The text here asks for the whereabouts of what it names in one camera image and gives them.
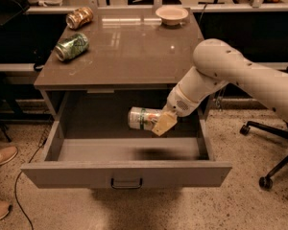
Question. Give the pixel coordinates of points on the black drawer handle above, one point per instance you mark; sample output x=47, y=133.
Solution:
x=126, y=184

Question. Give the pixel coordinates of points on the white green 7up can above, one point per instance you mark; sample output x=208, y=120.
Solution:
x=143, y=118

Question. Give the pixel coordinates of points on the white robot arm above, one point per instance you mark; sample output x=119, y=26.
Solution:
x=217, y=64

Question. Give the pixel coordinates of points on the green soda can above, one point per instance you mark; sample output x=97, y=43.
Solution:
x=71, y=47

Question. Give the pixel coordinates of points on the grey cabinet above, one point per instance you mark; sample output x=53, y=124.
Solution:
x=128, y=47

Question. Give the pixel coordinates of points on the white bowl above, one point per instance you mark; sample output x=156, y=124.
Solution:
x=170, y=15

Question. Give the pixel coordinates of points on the grey open top drawer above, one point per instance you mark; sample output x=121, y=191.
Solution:
x=90, y=143

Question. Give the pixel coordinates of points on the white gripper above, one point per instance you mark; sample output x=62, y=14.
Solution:
x=179, y=104

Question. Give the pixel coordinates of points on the tan shoe upper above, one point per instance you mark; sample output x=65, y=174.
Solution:
x=7, y=154

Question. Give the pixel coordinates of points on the brown gold soda can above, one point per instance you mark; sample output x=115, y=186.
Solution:
x=79, y=17

